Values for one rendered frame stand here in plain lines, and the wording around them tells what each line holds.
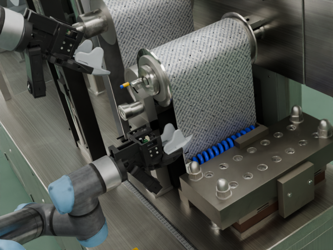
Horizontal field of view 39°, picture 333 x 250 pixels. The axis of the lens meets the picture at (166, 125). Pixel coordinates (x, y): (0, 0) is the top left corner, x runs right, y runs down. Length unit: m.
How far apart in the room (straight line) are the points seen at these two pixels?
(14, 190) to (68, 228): 2.00
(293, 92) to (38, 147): 0.87
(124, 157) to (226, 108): 0.30
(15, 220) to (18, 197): 1.98
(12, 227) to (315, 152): 0.71
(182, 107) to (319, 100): 2.28
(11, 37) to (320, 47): 0.67
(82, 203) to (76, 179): 0.05
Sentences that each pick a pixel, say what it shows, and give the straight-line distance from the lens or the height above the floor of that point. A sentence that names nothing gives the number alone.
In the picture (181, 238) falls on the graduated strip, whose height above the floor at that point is 0.90.
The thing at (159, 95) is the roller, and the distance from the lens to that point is 1.11.
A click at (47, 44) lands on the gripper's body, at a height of 1.42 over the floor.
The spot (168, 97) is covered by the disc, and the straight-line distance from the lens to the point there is 1.08.
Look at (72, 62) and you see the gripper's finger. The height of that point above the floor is 1.37.
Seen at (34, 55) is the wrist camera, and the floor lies 1.41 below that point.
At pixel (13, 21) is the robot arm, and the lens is 0.95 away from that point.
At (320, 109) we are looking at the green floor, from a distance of 3.24.
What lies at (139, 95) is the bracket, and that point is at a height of 1.20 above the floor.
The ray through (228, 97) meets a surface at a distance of 1.19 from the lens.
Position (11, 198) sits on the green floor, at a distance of 3.06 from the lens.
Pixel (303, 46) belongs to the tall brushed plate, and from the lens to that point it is 1.18.
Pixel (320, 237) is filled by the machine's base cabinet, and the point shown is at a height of 0.82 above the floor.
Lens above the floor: 1.76
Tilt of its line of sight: 33 degrees down
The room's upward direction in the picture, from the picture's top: 12 degrees counter-clockwise
